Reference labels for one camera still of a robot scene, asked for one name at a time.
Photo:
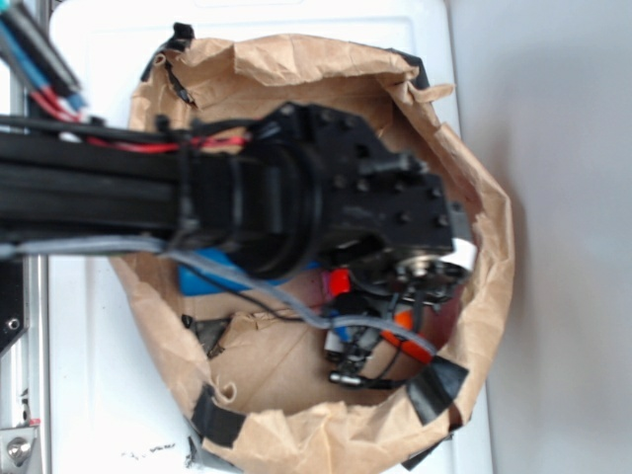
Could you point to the white plastic tray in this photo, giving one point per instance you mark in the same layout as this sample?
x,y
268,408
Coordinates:
x,y
109,409

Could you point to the black mounting plate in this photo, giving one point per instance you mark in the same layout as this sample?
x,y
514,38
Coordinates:
x,y
12,303

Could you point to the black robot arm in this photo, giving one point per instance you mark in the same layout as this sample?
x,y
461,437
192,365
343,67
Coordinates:
x,y
251,202

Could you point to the brown paper bag bin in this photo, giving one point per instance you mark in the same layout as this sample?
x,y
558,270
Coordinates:
x,y
252,385

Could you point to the metal frame rail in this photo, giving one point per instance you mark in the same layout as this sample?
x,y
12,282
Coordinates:
x,y
25,404

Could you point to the blue toy bottle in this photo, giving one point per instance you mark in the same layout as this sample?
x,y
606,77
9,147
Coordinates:
x,y
196,282

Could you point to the orange toy carrot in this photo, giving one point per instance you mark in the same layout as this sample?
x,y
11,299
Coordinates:
x,y
412,349

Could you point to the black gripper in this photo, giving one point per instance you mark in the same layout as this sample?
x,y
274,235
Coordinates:
x,y
377,221

